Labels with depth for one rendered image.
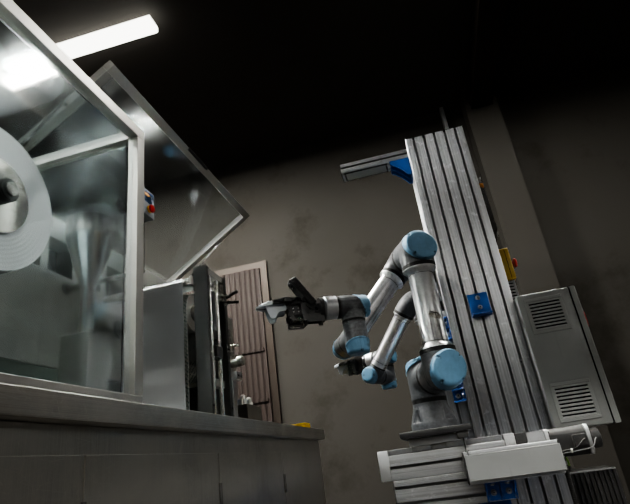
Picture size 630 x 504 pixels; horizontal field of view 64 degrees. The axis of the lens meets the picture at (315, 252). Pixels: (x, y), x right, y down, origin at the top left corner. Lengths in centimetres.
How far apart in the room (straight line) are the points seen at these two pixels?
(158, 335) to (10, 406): 115
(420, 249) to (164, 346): 94
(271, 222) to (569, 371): 375
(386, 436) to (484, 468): 289
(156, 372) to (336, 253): 325
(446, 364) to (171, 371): 91
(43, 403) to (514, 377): 155
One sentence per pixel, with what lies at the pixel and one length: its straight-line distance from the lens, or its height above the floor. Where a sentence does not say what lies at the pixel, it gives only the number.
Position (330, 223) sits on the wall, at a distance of 501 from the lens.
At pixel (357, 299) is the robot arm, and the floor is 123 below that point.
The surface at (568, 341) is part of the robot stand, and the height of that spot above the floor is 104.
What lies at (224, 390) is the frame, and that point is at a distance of 181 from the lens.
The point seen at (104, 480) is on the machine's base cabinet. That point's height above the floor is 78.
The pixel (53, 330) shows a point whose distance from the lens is 98.
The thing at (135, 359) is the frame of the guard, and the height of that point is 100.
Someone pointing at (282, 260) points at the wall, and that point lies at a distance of 499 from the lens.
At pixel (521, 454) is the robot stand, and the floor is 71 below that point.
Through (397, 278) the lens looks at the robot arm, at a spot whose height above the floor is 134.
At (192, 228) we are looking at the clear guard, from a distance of 238.
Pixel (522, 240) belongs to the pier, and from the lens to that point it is 463.
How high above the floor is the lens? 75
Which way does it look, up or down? 23 degrees up
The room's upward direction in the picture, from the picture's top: 8 degrees counter-clockwise
